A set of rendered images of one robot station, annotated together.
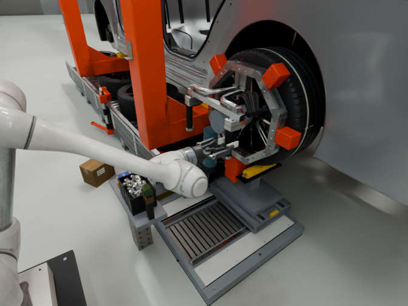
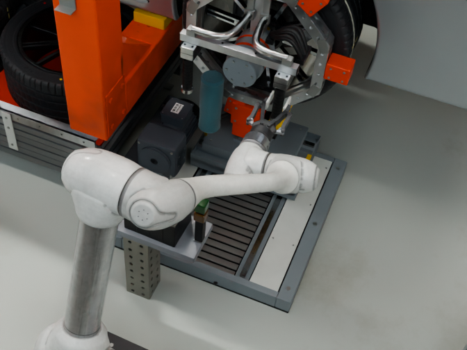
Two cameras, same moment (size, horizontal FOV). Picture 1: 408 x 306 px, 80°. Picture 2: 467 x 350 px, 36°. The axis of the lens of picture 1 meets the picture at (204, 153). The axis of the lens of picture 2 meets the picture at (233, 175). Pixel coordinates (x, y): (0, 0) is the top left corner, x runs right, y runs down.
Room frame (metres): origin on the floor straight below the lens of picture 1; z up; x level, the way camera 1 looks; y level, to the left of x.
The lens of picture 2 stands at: (-0.39, 1.07, 2.47)
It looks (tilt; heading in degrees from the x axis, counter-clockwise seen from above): 48 degrees down; 323
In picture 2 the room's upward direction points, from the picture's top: 6 degrees clockwise
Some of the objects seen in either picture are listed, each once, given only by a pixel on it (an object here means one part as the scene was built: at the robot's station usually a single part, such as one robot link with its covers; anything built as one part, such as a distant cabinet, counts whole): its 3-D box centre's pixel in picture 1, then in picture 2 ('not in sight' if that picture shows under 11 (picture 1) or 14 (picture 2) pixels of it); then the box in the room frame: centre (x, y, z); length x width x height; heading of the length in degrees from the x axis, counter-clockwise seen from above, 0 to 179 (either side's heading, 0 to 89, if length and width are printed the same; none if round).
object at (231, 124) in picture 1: (235, 122); (284, 75); (1.00, -0.14, 0.93); 0.09 x 0.05 x 0.05; 126
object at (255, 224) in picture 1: (248, 197); (256, 149); (1.35, -0.35, 0.13); 0.50 x 0.36 x 0.10; 36
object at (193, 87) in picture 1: (214, 81); (222, 14); (1.26, -0.05, 1.03); 0.19 x 0.18 x 0.11; 126
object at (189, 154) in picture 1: (187, 158); (255, 145); (0.85, 0.07, 0.83); 0.09 x 0.06 x 0.09; 36
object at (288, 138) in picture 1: (287, 138); (339, 69); (1.01, -0.39, 0.85); 0.09 x 0.08 x 0.07; 36
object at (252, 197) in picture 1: (251, 176); (258, 119); (1.36, -0.34, 0.32); 0.40 x 0.30 x 0.28; 36
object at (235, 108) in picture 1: (240, 92); (276, 30); (1.10, -0.16, 1.03); 0.19 x 0.18 x 0.11; 126
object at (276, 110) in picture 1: (241, 114); (256, 44); (1.26, -0.20, 0.85); 0.54 x 0.07 x 0.54; 36
